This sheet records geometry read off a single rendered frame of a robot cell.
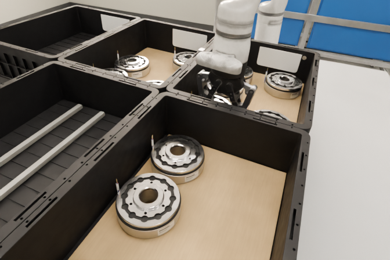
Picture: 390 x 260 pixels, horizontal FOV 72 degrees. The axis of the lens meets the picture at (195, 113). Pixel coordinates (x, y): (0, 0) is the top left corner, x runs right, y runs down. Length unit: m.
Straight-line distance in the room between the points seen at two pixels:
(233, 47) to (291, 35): 2.18
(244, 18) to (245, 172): 0.29
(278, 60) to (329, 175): 0.36
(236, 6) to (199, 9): 3.21
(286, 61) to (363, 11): 1.85
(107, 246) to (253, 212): 0.24
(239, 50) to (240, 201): 0.28
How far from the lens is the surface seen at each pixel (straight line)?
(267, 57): 0.88
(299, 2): 2.62
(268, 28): 1.06
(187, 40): 0.94
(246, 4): 0.52
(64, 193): 0.40
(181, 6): 3.80
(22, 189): 0.57
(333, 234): 0.69
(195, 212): 0.47
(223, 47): 0.53
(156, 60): 0.93
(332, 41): 2.72
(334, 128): 0.98
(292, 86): 0.80
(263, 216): 0.49
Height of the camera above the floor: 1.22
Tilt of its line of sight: 36 degrees down
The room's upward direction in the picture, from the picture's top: 4 degrees clockwise
